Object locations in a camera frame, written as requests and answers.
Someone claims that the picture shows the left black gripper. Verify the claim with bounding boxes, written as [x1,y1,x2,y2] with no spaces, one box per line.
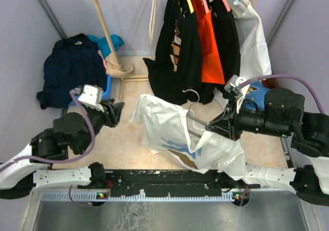
[79,98,126,153]

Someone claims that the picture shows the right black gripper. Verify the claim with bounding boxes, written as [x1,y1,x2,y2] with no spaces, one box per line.
[205,96,289,141]

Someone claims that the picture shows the white t shirt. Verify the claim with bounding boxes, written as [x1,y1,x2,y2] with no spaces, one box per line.
[130,94,247,180]

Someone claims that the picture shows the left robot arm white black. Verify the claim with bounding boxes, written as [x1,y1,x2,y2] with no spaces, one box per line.
[1,99,125,200]

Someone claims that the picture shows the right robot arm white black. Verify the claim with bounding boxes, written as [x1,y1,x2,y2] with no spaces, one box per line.
[206,87,328,206]

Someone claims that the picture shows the orange hanging shirt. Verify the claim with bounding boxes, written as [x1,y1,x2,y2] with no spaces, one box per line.
[191,0,225,84]

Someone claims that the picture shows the black printed hanging shirt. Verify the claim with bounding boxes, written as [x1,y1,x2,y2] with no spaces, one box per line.
[144,0,203,105]

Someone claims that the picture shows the white hanging shirt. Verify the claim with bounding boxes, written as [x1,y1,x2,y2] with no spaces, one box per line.
[226,0,272,79]

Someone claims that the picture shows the beige hanger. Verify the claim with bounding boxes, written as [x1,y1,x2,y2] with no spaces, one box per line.
[149,0,157,44]

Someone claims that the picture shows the blue plastic basket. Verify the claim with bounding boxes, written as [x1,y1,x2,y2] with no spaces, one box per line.
[58,72,111,107]

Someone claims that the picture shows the beige garment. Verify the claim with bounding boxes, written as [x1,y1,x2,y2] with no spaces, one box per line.
[105,53,135,79]

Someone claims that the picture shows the blue yellow printed garment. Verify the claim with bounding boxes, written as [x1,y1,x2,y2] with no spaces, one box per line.
[245,82,269,110]

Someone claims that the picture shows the navy blue garment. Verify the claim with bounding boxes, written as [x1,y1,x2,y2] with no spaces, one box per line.
[36,33,106,110]

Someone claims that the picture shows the brown garment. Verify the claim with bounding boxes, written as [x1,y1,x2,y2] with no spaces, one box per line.
[262,78,279,89]

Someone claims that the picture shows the teal garment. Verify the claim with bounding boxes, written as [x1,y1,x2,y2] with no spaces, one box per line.
[87,34,124,58]

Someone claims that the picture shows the wooden clothes rack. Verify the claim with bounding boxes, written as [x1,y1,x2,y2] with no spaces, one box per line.
[87,0,263,102]

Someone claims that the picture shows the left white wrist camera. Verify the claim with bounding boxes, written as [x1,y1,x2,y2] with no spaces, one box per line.
[73,84,103,110]

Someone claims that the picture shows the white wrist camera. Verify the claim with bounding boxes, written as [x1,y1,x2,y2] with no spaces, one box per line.
[224,75,251,113]
[73,84,103,110]

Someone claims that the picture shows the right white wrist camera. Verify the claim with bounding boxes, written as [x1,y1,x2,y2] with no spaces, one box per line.
[224,75,251,113]

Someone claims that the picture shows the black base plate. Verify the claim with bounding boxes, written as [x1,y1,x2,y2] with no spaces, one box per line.
[77,168,261,198]

